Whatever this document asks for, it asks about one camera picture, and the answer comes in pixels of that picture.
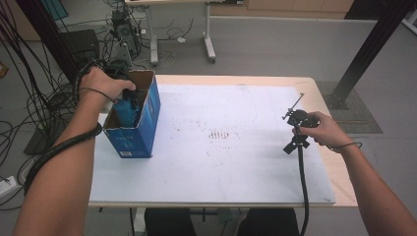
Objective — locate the person's left hand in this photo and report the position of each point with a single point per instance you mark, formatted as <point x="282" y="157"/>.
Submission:
<point x="101" y="83"/>

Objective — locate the white desk frame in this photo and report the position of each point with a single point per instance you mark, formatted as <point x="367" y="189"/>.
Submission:
<point x="208" y="39"/>

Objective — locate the white power strip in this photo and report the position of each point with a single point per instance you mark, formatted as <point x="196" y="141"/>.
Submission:
<point x="6" y="186"/>

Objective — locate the person's leg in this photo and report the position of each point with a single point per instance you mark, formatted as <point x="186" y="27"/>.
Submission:
<point x="170" y="224"/>
<point x="268" y="224"/>

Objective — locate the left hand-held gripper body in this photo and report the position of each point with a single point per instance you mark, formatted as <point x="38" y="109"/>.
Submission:
<point x="121" y="62"/>

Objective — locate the person's right leg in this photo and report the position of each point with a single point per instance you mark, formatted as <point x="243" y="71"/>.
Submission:
<point x="268" y="224"/>

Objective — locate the wooden cabinet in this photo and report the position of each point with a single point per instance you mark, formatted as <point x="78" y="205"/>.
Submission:
<point x="282" y="8"/>

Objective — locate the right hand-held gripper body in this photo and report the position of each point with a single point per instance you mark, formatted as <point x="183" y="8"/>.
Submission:
<point x="305" y="119"/>

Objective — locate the small white adapter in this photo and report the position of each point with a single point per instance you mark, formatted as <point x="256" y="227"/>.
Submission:
<point x="181" y="40"/>

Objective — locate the blue bottle with white cap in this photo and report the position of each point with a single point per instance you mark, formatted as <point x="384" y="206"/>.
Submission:
<point x="126" y="113"/>

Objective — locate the black metal stand post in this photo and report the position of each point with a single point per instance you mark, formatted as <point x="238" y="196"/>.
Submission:
<point x="377" y="36"/>
<point x="49" y="36"/>

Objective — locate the black case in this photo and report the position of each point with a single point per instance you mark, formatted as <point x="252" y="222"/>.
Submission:
<point x="80" y="44"/>

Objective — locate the person's left leg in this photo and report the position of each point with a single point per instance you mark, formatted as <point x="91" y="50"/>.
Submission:
<point x="170" y="224"/>

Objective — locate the dark floor plate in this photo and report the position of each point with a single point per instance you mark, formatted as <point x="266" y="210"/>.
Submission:
<point x="39" y="144"/>

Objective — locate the black computer tower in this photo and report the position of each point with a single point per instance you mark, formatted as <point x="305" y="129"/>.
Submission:
<point x="126" y="29"/>

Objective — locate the person's right hand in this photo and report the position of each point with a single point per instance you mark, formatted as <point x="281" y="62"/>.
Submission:
<point x="327" y="134"/>

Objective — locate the white foam mat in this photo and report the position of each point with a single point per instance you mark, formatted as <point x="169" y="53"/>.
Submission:
<point x="213" y="170"/>

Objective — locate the blue cardboard box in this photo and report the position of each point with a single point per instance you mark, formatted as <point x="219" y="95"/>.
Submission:
<point x="137" y="141"/>

